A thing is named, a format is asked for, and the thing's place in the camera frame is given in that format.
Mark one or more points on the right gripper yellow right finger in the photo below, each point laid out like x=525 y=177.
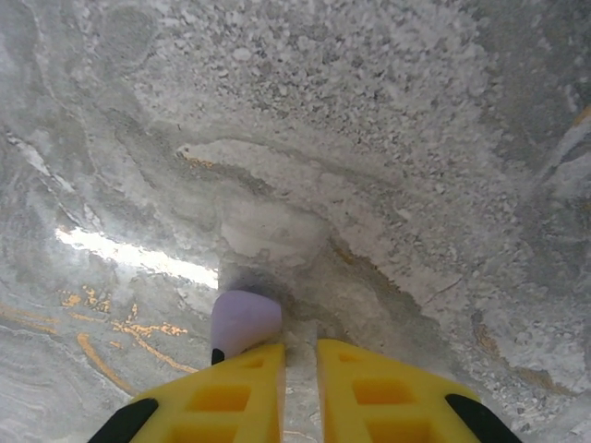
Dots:
x=383 y=406

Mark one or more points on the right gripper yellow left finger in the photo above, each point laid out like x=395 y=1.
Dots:
x=217 y=406

